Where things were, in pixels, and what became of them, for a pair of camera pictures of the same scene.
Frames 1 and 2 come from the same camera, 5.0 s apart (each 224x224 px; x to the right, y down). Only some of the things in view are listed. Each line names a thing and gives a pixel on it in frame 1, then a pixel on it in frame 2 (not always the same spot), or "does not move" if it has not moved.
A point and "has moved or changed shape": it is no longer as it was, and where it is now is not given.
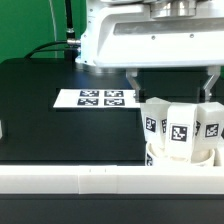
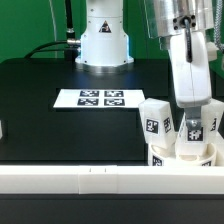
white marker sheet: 93,98 does not move
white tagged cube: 207,127 has moved or changed shape
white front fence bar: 110,179 does not move
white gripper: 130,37 -> 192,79
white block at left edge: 1,131 does not move
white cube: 180,128 has moved or changed shape
